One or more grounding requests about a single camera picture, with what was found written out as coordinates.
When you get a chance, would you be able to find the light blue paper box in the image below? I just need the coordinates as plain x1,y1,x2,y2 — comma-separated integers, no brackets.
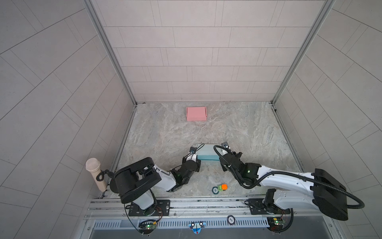
196,144,219,161

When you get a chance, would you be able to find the pink paper box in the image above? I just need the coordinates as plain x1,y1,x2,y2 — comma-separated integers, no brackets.
186,107,207,121

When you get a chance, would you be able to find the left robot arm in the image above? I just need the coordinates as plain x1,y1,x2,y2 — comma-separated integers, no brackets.
110,154,201,216

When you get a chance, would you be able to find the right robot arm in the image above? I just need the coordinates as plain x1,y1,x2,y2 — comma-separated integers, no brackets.
218,151,365,221

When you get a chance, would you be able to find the orange green small toy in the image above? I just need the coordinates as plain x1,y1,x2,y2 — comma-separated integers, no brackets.
218,184,228,191

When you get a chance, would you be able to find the right green circuit board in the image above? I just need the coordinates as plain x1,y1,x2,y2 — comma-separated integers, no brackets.
267,217,287,232

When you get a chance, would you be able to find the green circuit board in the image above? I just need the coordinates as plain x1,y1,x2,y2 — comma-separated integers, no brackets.
267,217,287,232
138,220,158,235

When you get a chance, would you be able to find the blue red sticker tag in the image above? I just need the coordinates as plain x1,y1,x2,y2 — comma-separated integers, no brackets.
189,222,206,235

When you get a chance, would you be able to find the left green circuit board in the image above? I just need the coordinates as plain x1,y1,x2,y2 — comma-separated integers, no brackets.
138,220,158,235

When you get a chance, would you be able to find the black round stand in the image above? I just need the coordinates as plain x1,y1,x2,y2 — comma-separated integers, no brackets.
96,170,118,193

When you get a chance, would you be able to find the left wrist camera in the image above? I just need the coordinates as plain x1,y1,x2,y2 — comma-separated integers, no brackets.
190,145,198,154

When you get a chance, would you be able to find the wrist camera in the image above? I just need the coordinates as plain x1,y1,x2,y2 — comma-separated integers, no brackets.
221,142,230,149
190,145,198,154

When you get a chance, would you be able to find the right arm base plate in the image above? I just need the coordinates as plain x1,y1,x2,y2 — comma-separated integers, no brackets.
244,198,290,215

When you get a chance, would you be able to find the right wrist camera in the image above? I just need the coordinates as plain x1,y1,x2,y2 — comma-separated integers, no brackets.
221,142,230,149

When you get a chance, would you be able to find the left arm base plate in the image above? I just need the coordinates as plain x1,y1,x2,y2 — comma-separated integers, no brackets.
128,200,171,217

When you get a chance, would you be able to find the aluminium rail frame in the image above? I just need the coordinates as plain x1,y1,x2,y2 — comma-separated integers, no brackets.
85,195,333,222

